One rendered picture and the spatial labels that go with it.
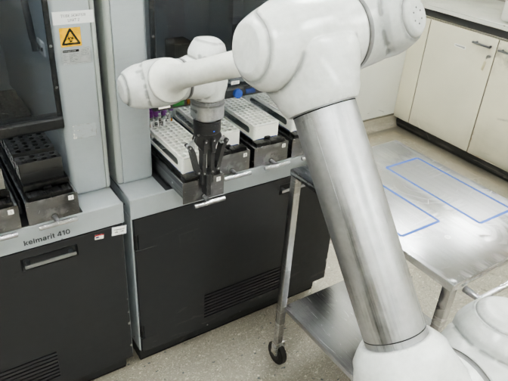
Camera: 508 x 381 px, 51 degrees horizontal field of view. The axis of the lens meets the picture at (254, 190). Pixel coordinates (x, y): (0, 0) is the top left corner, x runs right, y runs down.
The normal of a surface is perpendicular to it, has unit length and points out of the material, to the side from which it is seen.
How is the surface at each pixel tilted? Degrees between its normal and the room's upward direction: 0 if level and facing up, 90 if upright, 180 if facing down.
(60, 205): 90
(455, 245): 0
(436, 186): 0
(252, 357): 0
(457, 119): 90
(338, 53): 60
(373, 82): 90
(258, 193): 90
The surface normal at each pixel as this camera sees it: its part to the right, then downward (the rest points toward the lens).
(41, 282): 0.54, 0.46
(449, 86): -0.84, 0.24
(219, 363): 0.06, -0.86
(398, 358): -0.34, -0.55
